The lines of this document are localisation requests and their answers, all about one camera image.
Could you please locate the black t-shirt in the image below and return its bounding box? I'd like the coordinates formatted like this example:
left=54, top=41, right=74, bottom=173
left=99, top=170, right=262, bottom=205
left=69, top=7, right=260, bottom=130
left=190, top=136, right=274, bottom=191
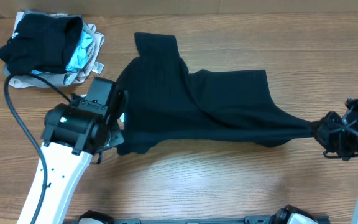
left=117, top=32, right=311, bottom=155

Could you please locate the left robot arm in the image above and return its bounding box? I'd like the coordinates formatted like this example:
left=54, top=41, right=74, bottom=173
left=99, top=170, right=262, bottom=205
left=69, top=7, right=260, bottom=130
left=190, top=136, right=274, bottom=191
left=18, top=83, right=128, bottom=223

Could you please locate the grey folded garment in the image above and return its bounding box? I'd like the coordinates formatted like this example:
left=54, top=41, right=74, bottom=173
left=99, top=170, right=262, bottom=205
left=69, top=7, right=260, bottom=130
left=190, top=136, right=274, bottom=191
left=2, top=9, right=97, bottom=89

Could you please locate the light blue folded garment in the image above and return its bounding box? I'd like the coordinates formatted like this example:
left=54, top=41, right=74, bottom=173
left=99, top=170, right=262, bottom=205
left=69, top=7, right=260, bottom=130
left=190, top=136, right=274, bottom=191
left=31, top=30, right=95, bottom=75

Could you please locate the beige folded garment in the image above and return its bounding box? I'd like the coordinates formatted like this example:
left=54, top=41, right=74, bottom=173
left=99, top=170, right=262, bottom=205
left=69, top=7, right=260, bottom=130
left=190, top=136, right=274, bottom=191
left=6, top=11, right=106, bottom=90

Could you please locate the folded black garment on pile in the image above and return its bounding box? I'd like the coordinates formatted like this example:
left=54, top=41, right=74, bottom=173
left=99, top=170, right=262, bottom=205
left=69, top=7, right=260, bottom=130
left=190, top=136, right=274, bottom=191
left=0, top=14, right=83, bottom=74

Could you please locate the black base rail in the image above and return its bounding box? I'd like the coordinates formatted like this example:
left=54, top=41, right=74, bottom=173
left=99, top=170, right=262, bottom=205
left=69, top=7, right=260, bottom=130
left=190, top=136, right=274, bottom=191
left=63, top=205, right=331, bottom=224

